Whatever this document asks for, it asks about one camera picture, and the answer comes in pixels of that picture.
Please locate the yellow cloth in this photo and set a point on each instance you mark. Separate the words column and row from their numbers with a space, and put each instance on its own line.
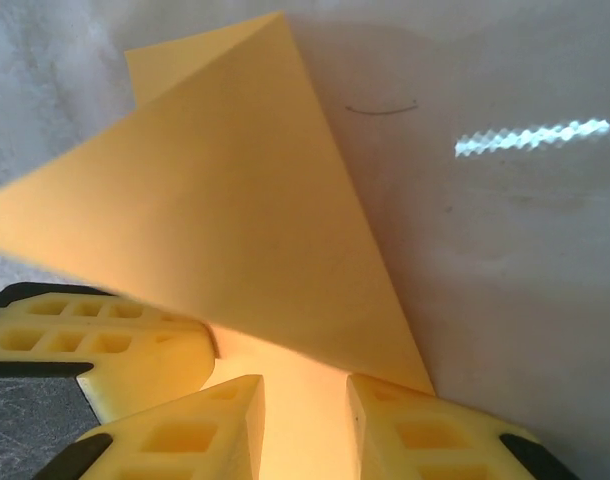
column 235, row 200

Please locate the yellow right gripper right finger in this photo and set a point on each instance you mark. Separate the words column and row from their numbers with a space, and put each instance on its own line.
column 435, row 440

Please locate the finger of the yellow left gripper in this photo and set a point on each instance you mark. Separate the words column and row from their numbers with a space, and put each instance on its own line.
column 150, row 370
column 100, row 312

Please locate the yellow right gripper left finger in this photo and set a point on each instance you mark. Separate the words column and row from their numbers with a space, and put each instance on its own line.
column 185, row 440

